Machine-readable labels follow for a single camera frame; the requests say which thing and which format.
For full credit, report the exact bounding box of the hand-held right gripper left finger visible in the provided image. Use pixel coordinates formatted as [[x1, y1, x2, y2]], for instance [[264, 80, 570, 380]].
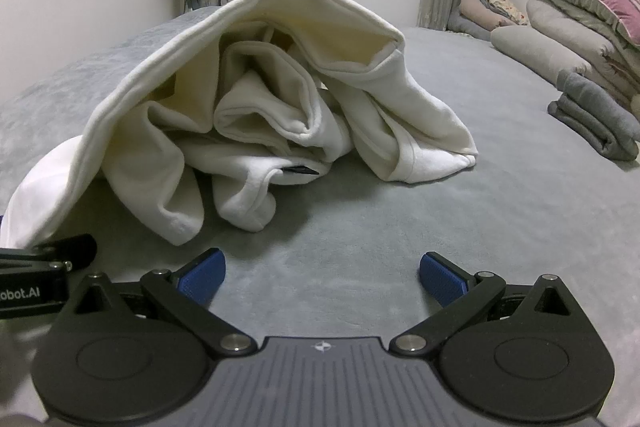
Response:
[[74, 248, 253, 355]]

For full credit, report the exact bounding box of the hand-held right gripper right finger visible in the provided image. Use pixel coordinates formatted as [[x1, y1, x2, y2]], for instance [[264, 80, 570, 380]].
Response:
[[389, 251, 571, 355]]

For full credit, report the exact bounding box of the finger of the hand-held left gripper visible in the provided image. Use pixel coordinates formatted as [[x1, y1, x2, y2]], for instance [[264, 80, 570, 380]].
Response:
[[31, 234, 99, 271]]

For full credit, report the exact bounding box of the white printed sweatshirt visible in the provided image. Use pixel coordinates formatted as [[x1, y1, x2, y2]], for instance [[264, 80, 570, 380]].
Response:
[[0, 0, 480, 253]]

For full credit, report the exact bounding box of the grey plush bed blanket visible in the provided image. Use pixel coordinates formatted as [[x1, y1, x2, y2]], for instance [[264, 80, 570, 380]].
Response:
[[0, 4, 640, 427]]

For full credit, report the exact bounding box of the folded dark grey garment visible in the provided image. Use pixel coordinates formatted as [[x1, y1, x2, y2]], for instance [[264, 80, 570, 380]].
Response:
[[547, 69, 640, 162]]

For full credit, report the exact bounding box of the folded pink blanket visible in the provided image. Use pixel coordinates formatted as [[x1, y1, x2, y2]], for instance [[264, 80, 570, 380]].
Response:
[[458, 0, 517, 30]]

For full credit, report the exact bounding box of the floral folded cloth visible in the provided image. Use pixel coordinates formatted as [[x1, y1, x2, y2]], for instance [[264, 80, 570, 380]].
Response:
[[480, 0, 531, 26]]

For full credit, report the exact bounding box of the stack of folded quilts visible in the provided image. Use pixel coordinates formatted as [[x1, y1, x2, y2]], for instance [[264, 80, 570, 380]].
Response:
[[526, 0, 640, 108]]

